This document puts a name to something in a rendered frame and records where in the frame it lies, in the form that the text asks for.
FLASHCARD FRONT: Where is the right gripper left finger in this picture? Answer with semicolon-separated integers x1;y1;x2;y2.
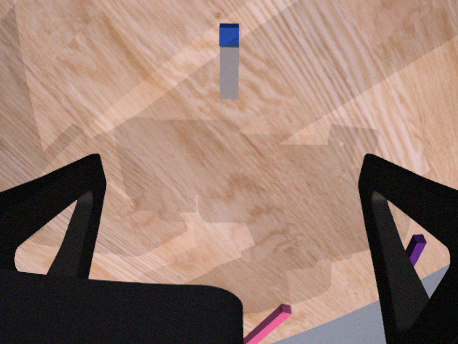
0;154;106;279

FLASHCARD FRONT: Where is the pink rod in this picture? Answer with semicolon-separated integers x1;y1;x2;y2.
244;304;292;344

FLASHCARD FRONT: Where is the grey rod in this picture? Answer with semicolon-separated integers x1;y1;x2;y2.
220;46;239;99

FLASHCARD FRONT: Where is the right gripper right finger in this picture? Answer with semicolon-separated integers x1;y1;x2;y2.
358;154;458;344

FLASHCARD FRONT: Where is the small blue block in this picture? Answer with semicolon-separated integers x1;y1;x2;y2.
219;23;239;46

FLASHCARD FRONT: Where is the purple rod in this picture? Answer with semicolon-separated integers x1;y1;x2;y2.
405;234;426;266

